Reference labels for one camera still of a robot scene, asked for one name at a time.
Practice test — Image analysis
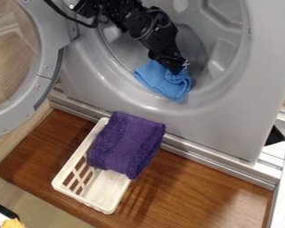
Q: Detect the purple cloth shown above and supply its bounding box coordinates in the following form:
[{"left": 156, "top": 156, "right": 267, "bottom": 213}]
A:
[{"left": 85, "top": 110, "right": 168, "bottom": 181}]

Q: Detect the white basket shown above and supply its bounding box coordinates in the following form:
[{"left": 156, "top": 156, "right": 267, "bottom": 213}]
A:
[{"left": 51, "top": 117, "right": 134, "bottom": 216}]

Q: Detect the washing machine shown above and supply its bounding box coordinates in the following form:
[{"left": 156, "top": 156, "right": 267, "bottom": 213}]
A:
[{"left": 0, "top": 0, "right": 285, "bottom": 164}]

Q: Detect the blue cloth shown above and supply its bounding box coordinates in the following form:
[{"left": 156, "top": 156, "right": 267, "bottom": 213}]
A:
[{"left": 133, "top": 59, "right": 194, "bottom": 103}]

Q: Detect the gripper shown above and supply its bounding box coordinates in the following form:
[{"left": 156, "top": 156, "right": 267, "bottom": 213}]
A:
[{"left": 147, "top": 41, "right": 191, "bottom": 76}]

